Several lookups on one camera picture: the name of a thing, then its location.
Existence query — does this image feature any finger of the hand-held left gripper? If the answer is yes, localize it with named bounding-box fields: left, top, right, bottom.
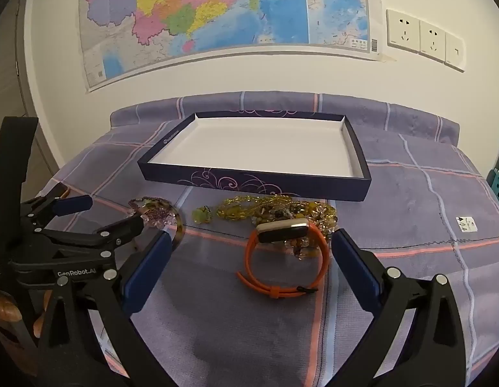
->
left=40, top=214, right=145, bottom=256
left=21, top=193, right=93, bottom=230

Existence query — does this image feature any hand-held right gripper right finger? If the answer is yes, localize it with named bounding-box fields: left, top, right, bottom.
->
left=332, top=228, right=465, bottom=387

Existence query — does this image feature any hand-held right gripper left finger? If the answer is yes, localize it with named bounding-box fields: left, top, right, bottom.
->
left=40, top=230, right=173, bottom=387

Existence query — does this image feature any pink crystal bracelet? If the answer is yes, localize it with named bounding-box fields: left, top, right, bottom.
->
left=142, top=210, right=173, bottom=230

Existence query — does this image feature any tortoiseshell bangle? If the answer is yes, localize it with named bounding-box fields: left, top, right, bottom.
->
left=130, top=198, right=186, bottom=253

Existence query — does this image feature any green stone black bead bracelet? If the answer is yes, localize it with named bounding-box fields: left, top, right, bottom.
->
left=192, top=205, right=214, bottom=226

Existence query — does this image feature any orange smart band watch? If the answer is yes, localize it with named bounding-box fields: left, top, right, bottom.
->
left=236, top=218, right=328, bottom=298

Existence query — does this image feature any yellow bead necklace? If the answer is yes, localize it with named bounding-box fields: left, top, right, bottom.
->
left=216, top=194, right=339, bottom=259

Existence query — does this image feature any navy cardboard box lid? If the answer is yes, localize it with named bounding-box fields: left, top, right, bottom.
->
left=137, top=111, right=372, bottom=202

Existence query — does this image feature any person's left hand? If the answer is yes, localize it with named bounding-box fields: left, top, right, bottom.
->
left=0, top=289, right=52, bottom=355

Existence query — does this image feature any purple plaid blanket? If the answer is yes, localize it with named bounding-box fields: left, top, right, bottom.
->
left=15, top=92, right=499, bottom=387

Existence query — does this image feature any colourful wall map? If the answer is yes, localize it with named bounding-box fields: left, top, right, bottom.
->
left=79, top=0, right=381, bottom=91

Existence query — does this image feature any white wall switch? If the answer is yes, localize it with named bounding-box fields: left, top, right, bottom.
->
left=445, top=32, right=465, bottom=72

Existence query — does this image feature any white wall socket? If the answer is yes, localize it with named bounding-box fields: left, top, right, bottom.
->
left=385, top=9, right=420, bottom=52
left=419, top=20, right=447, bottom=63

